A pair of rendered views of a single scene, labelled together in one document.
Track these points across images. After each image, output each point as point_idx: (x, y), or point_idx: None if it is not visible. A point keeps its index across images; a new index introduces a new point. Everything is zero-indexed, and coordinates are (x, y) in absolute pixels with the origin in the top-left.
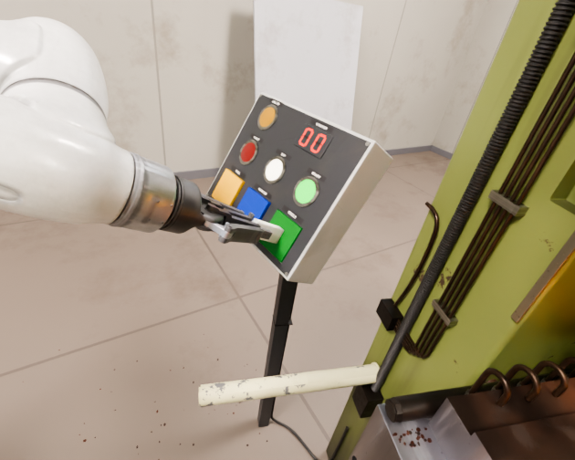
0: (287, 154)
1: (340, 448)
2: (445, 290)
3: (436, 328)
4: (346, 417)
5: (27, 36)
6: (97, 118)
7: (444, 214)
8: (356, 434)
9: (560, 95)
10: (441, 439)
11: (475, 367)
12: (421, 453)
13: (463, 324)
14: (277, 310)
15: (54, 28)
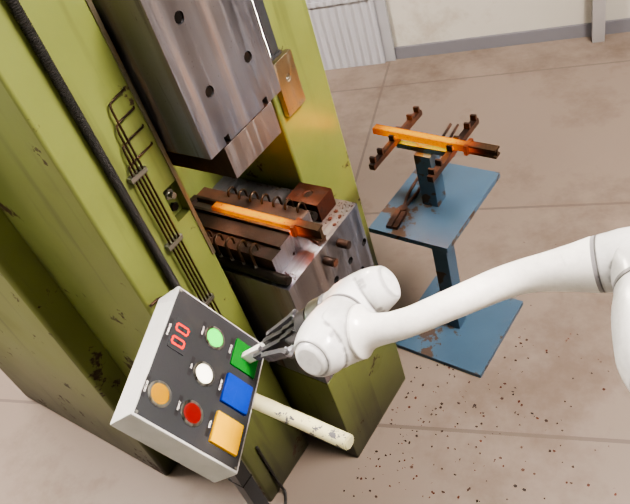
0: (191, 361)
1: (268, 463)
2: (199, 295)
3: (213, 307)
4: (250, 452)
5: (333, 306)
6: (327, 295)
7: (157, 293)
8: (258, 431)
9: (151, 200)
10: (282, 268)
11: (227, 283)
12: (293, 271)
13: (210, 288)
14: (243, 466)
15: (315, 318)
